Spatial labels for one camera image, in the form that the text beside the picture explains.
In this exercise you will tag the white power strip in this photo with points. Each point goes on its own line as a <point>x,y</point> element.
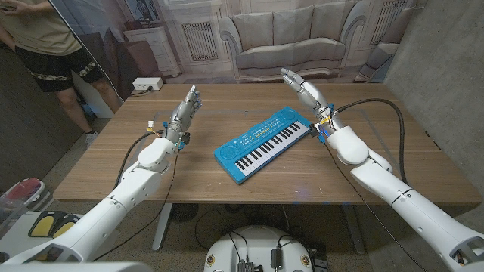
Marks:
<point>146,83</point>

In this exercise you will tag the black floor power box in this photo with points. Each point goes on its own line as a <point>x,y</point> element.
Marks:
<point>319,260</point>

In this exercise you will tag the white low platform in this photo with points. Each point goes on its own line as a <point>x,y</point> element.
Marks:
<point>19,242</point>

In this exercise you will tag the black round floor fan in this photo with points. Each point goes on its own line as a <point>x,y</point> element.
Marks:
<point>184,212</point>

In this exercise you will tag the grey metal hub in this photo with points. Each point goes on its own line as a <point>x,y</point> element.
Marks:
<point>245,267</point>

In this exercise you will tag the printed sofa room backdrop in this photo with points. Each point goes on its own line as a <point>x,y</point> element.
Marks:
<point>257,38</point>

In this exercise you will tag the person in olive shirt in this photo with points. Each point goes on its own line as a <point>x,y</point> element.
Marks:
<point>41,34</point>

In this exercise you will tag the clear plastic bin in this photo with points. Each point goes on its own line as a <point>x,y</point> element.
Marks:
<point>9,215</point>

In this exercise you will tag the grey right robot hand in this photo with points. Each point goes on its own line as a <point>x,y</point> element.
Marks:
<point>312,94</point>

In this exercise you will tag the red lidded plastic box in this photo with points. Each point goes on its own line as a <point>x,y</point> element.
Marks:
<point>22,189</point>

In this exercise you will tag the black adapter on base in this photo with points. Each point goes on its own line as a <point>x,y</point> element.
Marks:
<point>276,258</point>

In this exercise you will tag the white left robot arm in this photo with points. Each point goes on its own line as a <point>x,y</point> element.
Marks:
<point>113,204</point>

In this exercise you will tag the grey metal table leg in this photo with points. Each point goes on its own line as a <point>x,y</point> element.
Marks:
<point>162,226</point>
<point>354,230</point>

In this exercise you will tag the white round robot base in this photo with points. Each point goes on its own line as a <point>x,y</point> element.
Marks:
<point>257,245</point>

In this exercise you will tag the yellow black foot pedal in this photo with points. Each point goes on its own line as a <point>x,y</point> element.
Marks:
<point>42,226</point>
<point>65,226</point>

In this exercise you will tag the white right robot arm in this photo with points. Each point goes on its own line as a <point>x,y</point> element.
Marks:
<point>412,208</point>

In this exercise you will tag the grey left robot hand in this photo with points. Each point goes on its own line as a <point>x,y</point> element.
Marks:
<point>182,115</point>

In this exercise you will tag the blue toy piano keyboard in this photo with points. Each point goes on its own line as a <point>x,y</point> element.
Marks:
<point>261,145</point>

